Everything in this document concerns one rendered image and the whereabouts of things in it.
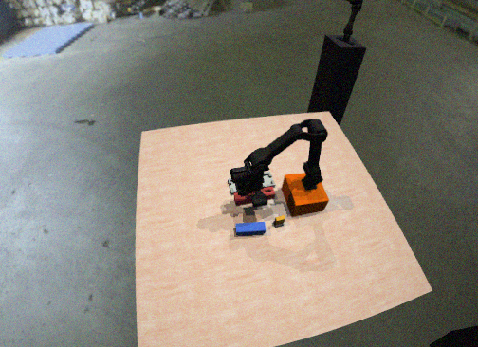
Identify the blue bar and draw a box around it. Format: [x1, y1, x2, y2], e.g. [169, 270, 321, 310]
[235, 222, 266, 235]

